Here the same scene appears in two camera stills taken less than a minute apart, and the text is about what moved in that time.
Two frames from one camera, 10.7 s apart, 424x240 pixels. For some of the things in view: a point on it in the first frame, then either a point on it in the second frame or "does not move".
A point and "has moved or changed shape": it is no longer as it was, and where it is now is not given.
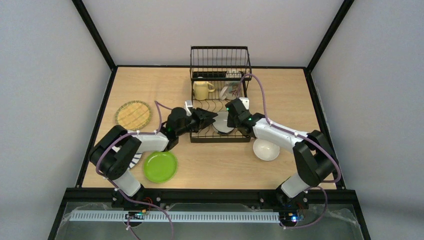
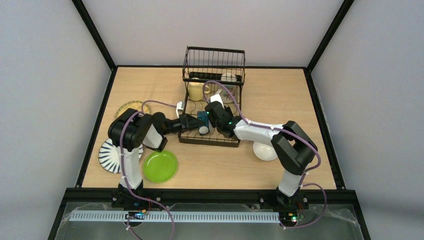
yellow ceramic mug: x=201 y=89 has moved or changed shape
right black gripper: x=230 y=117 to x=212 y=112
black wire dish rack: x=218 y=74 has moved or changed shape
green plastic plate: x=160 y=167 does not move
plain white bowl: x=265 y=150 does not move
